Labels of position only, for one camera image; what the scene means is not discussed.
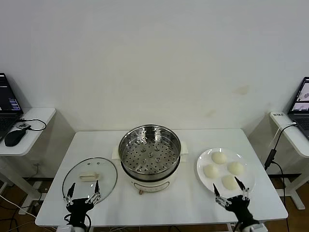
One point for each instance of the white steamed baozi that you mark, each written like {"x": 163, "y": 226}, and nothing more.
{"x": 211, "y": 171}
{"x": 219, "y": 157}
{"x": 235, "y": 168}
{"x": 229, "y": 183}

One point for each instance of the stainless steel steamer basket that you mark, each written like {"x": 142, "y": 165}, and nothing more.
{"x": 149, "y": 154}

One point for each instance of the dark grey open laptop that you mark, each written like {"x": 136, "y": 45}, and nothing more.
{"x": 7, "y": 101}
{"x": 300, "y": 104}

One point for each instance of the white floor power strip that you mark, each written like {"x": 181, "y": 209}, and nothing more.
{"x": 25, "y": 210}

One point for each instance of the black computer mouse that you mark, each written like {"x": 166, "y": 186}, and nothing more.
{"x": 15, "y": 137}

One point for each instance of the round glass pot lid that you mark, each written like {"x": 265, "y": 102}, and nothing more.
{"x": 89, "y": 166}

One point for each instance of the small black printed dongle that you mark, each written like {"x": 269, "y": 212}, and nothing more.
{"x": 23, "y": 125}

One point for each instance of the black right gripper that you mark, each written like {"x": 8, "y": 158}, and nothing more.
{"x": 239, "y": 207}

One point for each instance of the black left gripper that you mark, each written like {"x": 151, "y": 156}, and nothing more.
{"x": 77, "y": 209}

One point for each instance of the cream electric cooking pot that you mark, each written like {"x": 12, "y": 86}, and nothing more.
{"x": 154, "y": 185}

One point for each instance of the white side table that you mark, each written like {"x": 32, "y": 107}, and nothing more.
{"x": 293, "y": 137}
{"x": 31, "y": 135}

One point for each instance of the white round plate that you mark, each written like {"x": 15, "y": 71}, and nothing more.
{"x": 206, "y": 157}

